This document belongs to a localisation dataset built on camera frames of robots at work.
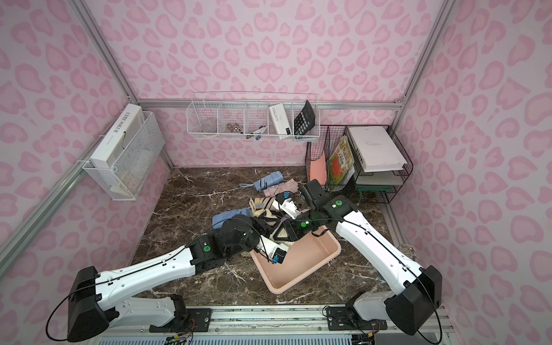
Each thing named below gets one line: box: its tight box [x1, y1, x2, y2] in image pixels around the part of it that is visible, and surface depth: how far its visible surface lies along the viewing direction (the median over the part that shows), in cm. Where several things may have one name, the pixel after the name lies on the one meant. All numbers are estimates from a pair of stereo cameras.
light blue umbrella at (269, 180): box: [239, 170, 284, 192], surface depth 112 cm
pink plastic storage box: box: [250, 224, 343, 294], surface depth 75 cm
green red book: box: [326, 135, 356, 187], surface depth 105 cm
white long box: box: [89, 103, 145, 169], surface depth 71 cm
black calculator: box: [293, 99, 316, 136], surface depth 93 cm
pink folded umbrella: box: [263, 178, 299, 198], surface depth 107 cm
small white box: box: [268, 102, 292, 136], surface depth 93 cm
